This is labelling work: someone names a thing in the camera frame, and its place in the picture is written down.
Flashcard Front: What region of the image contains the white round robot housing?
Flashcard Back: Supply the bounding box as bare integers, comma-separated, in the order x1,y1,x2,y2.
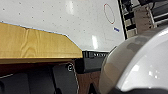
98,26,168,94

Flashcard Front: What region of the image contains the yellow air hockey table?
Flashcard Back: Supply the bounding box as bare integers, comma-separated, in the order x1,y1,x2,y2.
0,0,128,73

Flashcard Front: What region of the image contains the cardboard box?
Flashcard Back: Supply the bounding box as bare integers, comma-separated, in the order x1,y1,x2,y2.
133,6,155,33

